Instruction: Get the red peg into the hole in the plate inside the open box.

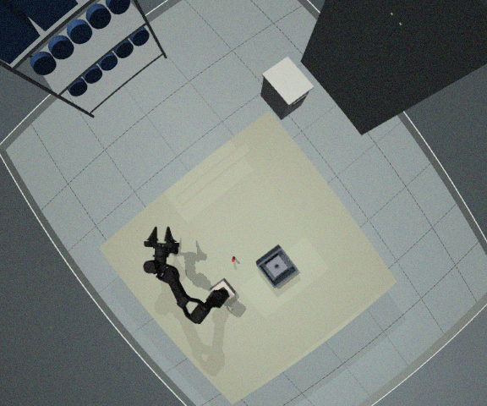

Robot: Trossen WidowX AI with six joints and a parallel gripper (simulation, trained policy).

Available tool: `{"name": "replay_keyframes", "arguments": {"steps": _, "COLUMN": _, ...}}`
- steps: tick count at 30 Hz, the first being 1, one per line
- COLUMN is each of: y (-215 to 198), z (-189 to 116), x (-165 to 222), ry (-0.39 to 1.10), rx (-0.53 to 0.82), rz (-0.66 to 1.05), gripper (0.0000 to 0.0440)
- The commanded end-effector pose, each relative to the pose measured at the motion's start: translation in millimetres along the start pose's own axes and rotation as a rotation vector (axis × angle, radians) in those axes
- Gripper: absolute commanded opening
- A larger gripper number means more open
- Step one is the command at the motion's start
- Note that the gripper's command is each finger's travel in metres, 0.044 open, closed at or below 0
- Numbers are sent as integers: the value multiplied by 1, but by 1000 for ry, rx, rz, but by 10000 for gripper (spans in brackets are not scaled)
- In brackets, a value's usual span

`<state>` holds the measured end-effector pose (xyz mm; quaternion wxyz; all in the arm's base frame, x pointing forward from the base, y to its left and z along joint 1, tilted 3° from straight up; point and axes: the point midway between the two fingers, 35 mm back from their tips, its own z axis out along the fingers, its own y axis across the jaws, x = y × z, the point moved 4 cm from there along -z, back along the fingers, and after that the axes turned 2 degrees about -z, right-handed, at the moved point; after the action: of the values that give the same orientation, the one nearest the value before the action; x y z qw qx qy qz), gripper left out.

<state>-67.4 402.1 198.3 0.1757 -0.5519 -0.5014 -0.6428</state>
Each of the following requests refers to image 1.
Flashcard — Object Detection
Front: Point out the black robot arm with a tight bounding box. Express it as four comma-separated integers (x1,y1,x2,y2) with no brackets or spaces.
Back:
143,259,230,324

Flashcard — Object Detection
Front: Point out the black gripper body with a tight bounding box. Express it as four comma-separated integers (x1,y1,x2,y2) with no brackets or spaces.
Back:
144,240,179,261

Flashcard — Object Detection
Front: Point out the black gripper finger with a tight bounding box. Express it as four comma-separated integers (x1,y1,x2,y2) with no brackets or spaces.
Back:
164,227,177,242
147,227,158,241

